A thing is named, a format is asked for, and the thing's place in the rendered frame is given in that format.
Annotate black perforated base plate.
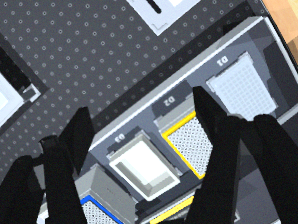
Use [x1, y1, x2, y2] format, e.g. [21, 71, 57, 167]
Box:
[0, 0, 298, 184]

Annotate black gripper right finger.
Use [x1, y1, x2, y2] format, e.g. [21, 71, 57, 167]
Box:
[184, 86, 298, 224]

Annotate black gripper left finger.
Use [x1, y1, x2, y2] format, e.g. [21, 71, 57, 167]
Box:
[0, 106, 95, 224]

